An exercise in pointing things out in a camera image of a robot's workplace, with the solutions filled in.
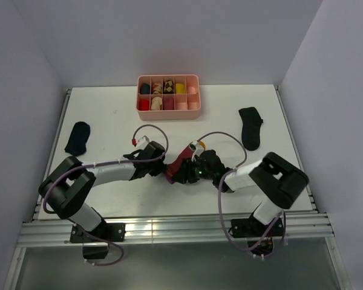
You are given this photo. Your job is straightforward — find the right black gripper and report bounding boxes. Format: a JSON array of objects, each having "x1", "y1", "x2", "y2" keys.
[{"x1": 171, "y1": 156, "x2": 215, "y2": 184}]

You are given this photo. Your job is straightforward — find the maroon purple striped sock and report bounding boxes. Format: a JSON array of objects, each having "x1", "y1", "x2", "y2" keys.
[{"x1": 164, "y1": 141, "x2": 206, "y2": 184}]

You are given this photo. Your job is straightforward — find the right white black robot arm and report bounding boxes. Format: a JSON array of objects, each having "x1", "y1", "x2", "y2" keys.
[{"x1": 168, "y1": 150, "x2": 309, "y2": 236}]

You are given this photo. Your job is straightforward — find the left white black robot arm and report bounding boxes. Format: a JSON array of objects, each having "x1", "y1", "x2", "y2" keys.
[{"x1": 38, "y1": 138, "x2": 165, "y2": 241}]

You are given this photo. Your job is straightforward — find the red rolled sock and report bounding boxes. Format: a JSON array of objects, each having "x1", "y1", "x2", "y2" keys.
[{"x1": 139, "y1": 99, "x2": 150, "y2": 111}]

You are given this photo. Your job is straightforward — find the beige patterned rolled sock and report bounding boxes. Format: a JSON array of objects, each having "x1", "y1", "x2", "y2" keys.
[{"x1": 151, "y1": 97, "x2": 163, "y2": 111}]

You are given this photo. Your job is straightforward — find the maroon rolled sock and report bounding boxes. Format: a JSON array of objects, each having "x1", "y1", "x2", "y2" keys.
[{"x1": 163, "y1": 97, "x2": 174, "y2": 111}]

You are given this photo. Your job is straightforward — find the pink divided organizer box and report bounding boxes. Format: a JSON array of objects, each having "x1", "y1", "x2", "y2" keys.
[{"x1": 136, "y1": 74, "x2": 201, "y2": 121}]

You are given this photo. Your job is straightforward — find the dark navy rolled sock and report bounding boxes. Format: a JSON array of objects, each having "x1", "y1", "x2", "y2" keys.
[{"x1": 140, "y1": 83, "x2": 151, "y2": 94}]

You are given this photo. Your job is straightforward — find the brown cream patterned rolled sock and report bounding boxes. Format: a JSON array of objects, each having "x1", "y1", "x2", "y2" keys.
[{"x1": 152, "y1": 82, "x2": 163, "y2": 94}]

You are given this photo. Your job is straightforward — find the black sock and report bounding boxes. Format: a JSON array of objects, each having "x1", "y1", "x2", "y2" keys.
[{"x1": 238, "y1": 107, "x2": 263, "y2": 151}]

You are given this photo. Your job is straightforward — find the brown checkered rolled sock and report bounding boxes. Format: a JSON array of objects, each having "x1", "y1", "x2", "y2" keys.
[{"x1": 163, "y1": 79, "x2": 174, "y2": 94}]

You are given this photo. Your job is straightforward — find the yellow rolled sock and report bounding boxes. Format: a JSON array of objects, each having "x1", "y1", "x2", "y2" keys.
[{"x1": 175, "y1": 83, "x2": 186, "y2": 94}]

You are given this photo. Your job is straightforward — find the dark navy ankle sock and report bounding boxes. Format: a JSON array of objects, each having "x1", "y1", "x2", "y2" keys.
[{"x1": 64, "y1": 121, "x2": 90, "y2": 156}]

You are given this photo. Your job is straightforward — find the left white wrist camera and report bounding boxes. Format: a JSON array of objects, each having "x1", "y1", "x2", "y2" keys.
[{"x1": 132, "y1": 135, "x2": 151, "y2": 150}]

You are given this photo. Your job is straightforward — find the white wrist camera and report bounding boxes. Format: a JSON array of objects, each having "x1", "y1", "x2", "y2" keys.
[
  {"x1": 189, "y1": 140, "x2": 204, "y2": 161},
  {"x1": 132, "y1": 135, "x2": 151, "y2": 150}
]

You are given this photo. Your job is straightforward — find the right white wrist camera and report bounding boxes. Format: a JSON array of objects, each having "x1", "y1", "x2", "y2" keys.
[{"x1": 189, "y1": 140, "x2": 204, "y2": 161}]

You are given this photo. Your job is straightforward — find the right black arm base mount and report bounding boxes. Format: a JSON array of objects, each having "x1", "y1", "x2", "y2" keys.
[{"x1": 227, "y1": 216, "x2": 286, "y2": 256}]

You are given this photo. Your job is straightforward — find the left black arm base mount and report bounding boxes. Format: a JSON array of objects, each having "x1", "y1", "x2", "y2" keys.
[{"x1": 69, "y1": 222, "x2": 126, "y2": 266}]

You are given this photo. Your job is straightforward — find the aluminium frame rail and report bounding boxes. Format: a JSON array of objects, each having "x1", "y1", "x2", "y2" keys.
[{"x1": 16, "y1": 213, "x2": 334, "y2": 248}]

